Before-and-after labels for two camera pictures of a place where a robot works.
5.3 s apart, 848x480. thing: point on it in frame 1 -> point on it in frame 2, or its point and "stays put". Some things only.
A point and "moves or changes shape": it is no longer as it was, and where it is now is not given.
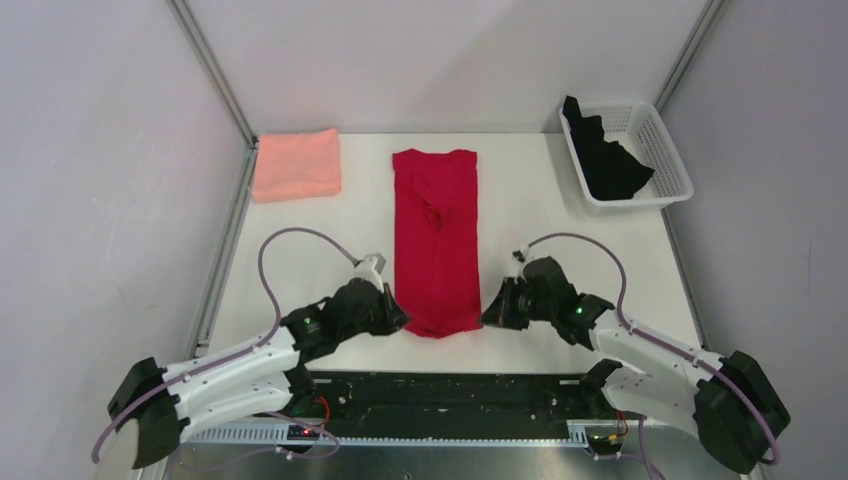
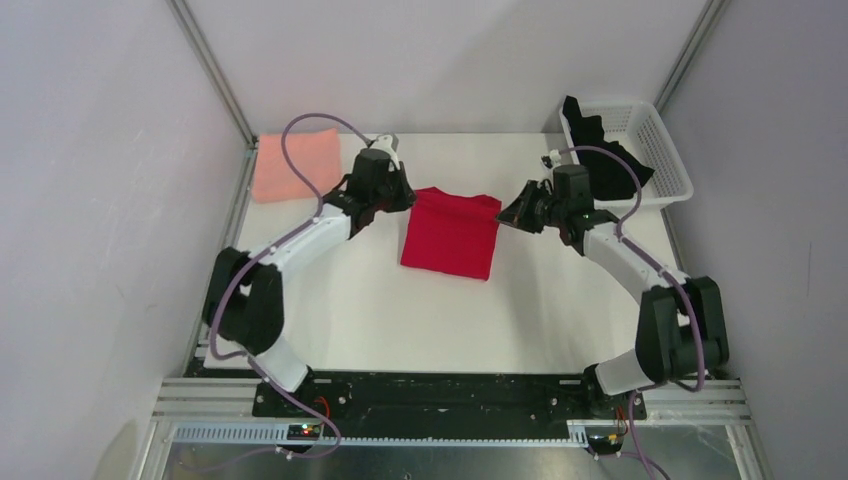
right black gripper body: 518,306 -> 540,208
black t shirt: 610,172 stays put
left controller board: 302,433 stays put
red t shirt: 437,241 moves or changes shape
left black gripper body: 379,319 -> 391,196
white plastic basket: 641,134 stays put
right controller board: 605,445 stays put
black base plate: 374,398 stays put
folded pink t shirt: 298,164 stays put
